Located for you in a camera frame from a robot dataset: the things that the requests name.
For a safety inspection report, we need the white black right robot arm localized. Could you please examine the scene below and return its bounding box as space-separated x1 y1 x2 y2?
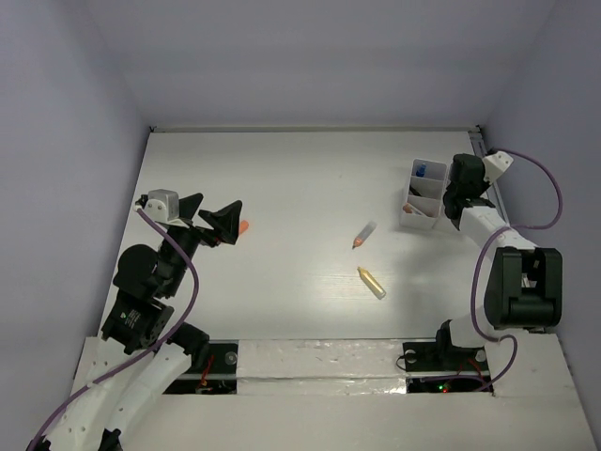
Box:
432 150 562 368

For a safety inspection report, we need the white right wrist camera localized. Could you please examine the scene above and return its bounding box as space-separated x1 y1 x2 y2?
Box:
482 150 514 184

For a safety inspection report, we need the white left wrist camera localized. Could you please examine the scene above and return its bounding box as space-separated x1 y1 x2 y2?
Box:
134 189 179 224

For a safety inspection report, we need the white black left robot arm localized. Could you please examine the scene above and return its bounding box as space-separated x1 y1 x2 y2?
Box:
27 189 242 450

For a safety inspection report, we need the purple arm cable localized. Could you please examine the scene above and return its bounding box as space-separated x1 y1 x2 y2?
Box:
25 209 201 451
422 149 564 394

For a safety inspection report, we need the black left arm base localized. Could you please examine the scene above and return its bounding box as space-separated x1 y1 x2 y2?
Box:
164 341 239 396

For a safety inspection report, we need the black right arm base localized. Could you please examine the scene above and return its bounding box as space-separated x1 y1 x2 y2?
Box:
395 341 494 395

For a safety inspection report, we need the fat orange-tipped crayon pencil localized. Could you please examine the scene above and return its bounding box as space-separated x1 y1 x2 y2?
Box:
352 221 378 249

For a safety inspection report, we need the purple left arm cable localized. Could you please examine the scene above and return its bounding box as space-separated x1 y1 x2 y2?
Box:
25 209 201 451

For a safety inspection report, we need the clear spray bottle blue cap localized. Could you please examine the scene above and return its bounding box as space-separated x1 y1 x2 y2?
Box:
415 163 427 178

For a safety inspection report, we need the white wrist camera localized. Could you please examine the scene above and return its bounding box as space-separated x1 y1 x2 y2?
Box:
134 189 179 224
482 150 514 184

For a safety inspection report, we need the pink-capped white marker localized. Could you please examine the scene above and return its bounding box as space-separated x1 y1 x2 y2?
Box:
402 203 428 217

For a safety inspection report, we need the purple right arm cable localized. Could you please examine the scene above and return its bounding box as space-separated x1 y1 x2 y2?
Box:
422 149 564 394

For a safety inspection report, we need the white divided organizer box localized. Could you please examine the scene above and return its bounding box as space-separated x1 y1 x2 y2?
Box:
400 159 448 230

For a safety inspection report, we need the yellow highlighter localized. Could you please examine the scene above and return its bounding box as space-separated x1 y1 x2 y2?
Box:
357 267 386 300

